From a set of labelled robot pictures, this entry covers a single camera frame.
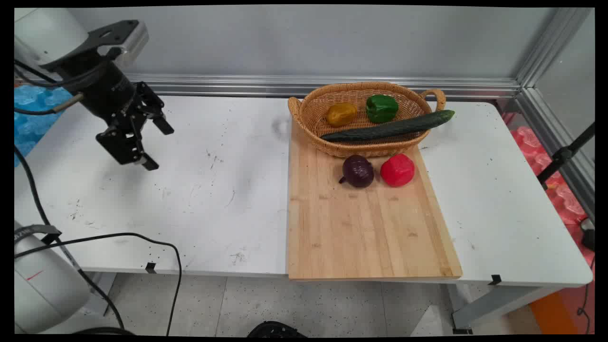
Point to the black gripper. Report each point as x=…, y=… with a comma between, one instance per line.
x=102, y=90

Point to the yellow bell pepper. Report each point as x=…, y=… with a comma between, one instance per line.
x=341, y=114

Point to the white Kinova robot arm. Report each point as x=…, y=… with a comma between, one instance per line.
x=42, y=33

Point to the blue foam mat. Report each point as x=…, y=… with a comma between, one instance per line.
x=35, y=114

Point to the black tape marker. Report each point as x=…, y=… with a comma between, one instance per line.
x=495, y=280
x=150, y=267

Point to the grey metal table leg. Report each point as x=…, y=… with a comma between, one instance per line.
x=498, y=304
x=102, y=289

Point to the woven wicker basket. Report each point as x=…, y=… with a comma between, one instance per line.
x=313, y=111

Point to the purple red onion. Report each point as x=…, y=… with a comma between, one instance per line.
x=358, y=172

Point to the green bell pepper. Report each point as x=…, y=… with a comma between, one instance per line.
x=381, y=108

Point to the wooden cutting board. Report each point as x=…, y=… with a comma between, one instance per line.
x=361, y=228

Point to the black round floor object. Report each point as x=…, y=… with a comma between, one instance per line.
x=275, y=329

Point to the dark green cucumber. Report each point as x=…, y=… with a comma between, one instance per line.
x=389, y=127

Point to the red bell pepper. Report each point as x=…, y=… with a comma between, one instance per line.
x=397, y=170

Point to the black tripod stand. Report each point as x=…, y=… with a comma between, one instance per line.
x=563, y=154

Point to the red foam mat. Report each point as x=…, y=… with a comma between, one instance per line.
x=567, y=199

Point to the orange floor mat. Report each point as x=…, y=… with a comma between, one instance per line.
x=560, y=313

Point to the black power adapter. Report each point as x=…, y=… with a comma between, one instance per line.
x=589, y=235

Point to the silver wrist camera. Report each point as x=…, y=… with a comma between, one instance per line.
x=135, y=45

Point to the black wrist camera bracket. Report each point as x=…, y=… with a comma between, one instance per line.
x=114, y=33

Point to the horizontal aluminium frame rail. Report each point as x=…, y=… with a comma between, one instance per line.
x=285, y=85

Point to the slanted aluminium frame rail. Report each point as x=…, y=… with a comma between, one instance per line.
x=555, y=137

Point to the upright aluminium frame post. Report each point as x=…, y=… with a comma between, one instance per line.
x=551, y=45

